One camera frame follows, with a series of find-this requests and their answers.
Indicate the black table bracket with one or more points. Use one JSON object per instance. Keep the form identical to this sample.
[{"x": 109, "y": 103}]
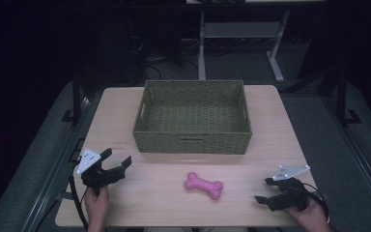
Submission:
[{"x": 77, "y": 150}]

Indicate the person's right hand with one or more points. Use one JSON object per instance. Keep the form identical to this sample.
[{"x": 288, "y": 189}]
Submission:
[{"x": 314, "y": 217}]

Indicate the black metal stand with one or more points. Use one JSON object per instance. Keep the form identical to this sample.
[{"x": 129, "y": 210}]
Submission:
[
  {"x": 76, "y": 96},
  {"x": 342, "y": 96}
]

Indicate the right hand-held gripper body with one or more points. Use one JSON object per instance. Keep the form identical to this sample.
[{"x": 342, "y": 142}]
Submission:
[{"x": 291, "y": 196}]

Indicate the metal rail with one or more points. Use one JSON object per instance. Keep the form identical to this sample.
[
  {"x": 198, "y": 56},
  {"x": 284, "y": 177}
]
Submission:
[
  {"x": 360, "y": 154},
  {"x": 50, "y": 183}
]

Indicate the pink bone toy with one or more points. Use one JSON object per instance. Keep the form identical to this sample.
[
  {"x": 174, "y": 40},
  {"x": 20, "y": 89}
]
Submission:
[{"x": 203, "y": 185}]

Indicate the green woven basket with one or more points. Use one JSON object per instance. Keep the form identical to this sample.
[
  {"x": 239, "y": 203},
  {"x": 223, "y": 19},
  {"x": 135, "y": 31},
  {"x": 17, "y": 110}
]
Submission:
[{"x": 192, "y": 122}]

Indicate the white metal desk frame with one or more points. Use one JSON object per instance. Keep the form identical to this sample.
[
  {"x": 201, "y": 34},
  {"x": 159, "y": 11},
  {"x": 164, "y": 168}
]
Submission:
[{"x": 241, "y": 30}]

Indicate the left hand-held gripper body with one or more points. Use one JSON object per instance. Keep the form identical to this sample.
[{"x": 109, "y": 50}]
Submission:
[{"x": 101, "y": 177}]

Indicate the person's left hand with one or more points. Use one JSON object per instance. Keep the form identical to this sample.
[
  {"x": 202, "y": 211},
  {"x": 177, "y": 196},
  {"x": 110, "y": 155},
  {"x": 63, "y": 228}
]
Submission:
[{"x": 97, "y": 206}]

